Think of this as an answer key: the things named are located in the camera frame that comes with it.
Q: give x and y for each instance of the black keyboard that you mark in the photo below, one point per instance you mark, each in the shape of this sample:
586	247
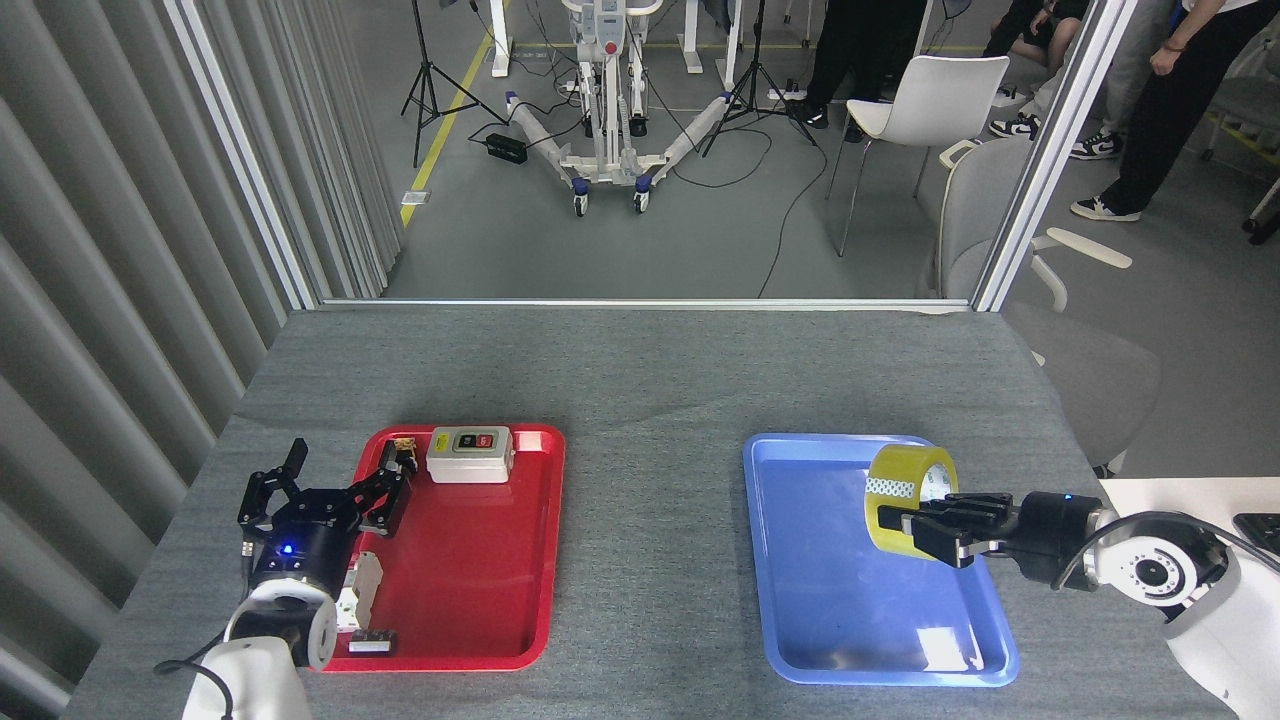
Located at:
1265	528

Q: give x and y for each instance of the person with bare legs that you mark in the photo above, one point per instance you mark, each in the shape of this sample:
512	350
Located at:
1040	45

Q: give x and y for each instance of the white wheeled stand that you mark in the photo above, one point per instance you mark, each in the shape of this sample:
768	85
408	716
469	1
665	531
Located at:
605	130

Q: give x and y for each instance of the white plastic chair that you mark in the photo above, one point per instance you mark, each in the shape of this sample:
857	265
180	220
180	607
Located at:
940	95

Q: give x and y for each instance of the person's hand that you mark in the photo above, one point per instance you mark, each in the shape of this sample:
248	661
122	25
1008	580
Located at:
1168	58

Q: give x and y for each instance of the white power strip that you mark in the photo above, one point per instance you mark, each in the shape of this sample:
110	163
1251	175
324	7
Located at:
787	95

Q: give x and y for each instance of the blue plastic tray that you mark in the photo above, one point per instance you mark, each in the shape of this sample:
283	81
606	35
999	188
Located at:
820	600

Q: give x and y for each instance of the small silver black block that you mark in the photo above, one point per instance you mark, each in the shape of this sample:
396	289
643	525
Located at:
372	642

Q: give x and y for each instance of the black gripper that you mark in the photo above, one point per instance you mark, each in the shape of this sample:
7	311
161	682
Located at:
300	555
1058	545

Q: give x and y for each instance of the silver frame post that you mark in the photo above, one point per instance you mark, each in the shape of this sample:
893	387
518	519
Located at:
240	150
1055	150

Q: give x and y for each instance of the grey switch box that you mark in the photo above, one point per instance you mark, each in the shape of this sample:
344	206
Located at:
470	465

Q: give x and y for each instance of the grey floor outlet plate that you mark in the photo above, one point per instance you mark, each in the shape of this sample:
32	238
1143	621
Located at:
415	198

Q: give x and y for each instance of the silver frame rail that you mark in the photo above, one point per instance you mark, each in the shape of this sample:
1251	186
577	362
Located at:
650	303

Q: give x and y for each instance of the person in black trousers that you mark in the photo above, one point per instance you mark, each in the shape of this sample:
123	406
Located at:
1160	130

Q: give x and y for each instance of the grey office chair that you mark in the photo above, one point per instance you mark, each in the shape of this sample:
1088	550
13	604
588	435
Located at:
975	200

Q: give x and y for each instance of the person in grey trousers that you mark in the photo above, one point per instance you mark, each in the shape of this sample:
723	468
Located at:
1135	50

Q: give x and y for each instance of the black power adapter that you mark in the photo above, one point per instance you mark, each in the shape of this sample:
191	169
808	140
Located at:
505	148

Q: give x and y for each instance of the black tripod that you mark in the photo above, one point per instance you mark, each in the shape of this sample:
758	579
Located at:
430	72
757	68

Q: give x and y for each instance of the white desk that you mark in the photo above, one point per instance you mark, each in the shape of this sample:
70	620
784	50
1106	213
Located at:
1130	493

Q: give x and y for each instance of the red plastic tray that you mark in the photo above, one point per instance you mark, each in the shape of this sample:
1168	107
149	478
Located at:
460	580

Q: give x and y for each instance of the yellow tape roll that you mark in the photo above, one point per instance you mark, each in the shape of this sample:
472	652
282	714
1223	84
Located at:
890	465

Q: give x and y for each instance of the white circuit breaker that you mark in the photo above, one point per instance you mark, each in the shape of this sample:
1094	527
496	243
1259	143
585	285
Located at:
365	590

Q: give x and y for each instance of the black yellow push button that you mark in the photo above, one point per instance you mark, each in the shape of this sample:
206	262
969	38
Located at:
405	443

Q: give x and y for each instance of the grey chair with white legs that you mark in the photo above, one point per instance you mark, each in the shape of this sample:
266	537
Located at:
1250	100

